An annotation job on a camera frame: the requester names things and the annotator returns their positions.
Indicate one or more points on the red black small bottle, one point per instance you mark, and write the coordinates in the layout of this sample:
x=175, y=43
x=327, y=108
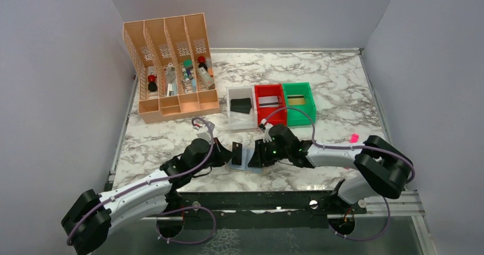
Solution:
x=202, y=62

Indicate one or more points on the white plastic bin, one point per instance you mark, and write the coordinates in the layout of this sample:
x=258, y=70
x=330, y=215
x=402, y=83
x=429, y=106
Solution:
x=239, y=121

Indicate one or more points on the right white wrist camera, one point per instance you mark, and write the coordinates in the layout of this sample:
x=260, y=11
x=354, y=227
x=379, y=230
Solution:
x=265, y=127

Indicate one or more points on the green plastic bin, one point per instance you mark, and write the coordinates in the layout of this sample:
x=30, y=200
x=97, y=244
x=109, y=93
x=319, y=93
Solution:
x=296, y=118

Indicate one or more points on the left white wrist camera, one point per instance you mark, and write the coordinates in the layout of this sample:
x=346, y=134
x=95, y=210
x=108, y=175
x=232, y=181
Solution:
x=204, y=132

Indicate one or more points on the black metal base rail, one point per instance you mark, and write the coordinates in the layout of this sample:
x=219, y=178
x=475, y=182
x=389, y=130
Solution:
x=251, y=210

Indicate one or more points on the black cards in white bin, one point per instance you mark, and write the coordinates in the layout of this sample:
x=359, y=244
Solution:
x=241, y=105

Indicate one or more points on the white box in organizer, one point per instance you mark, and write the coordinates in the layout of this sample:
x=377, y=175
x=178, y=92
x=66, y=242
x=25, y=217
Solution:
x=205, y=78

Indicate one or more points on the peach desk file organizer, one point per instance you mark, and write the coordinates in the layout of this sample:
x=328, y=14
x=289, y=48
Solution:
x=172, y=60

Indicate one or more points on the black VIP credit card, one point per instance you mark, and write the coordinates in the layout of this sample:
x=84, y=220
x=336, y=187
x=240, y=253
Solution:
x=237, y=152

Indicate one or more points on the gold card in green bin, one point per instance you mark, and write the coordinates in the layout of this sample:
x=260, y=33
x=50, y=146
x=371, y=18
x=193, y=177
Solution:
x=296, y=100

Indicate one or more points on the silver items in organizer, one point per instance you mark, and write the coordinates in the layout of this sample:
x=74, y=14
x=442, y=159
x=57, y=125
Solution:
x=170, y=83

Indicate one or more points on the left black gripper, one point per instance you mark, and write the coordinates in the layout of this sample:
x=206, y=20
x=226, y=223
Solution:
x=223, y=154

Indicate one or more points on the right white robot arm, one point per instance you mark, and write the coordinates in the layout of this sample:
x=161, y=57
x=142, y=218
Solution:
x=383, y=170

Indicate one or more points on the red plastic bin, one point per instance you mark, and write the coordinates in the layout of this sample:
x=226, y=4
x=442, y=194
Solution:
x=263, y=113

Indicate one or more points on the pink marker pen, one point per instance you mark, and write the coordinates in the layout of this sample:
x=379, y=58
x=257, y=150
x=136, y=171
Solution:
x=354, y=138

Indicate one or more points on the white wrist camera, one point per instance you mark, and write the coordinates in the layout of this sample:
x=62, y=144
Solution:
x=204, y=132
x=265, y=127

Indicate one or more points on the red capped black bottle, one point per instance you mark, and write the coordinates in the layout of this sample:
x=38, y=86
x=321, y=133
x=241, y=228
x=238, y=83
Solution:
x=152, y=80

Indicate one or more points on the green capped tube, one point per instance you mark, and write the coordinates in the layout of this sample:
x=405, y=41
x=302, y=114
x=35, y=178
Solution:
x=189, y=80

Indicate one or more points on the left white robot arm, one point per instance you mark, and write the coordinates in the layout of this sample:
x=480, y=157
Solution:
x=94, y=216

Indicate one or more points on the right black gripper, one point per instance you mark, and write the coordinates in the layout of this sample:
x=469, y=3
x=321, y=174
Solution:
x=259, y=158

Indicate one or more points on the beige card holder wallet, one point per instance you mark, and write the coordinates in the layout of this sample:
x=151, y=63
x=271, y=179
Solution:
x=247, y=154

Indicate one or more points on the silver card in red bin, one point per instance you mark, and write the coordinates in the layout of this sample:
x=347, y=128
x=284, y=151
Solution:
x=268, y=101

